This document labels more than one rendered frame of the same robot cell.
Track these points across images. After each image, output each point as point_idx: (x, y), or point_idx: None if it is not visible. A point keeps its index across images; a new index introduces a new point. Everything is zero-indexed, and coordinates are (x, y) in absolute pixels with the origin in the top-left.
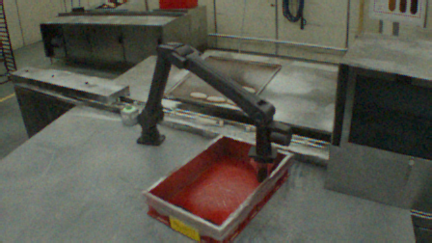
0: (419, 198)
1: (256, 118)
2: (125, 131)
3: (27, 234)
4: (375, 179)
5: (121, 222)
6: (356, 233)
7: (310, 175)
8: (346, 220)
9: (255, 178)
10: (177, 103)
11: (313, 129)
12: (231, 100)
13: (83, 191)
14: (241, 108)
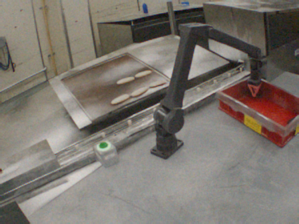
0: (286, 63)
1: (258, 54)
2: (129, 167)
3: None
4: (277, 64)
5: (287, 163)
6: (297, 85)
7: None
8: (289, 85)
9: (253, 101)
10: (96, 125)
11: (218, 68)
12: (244, 51)
13: (244, 195)
14: (249, 53)
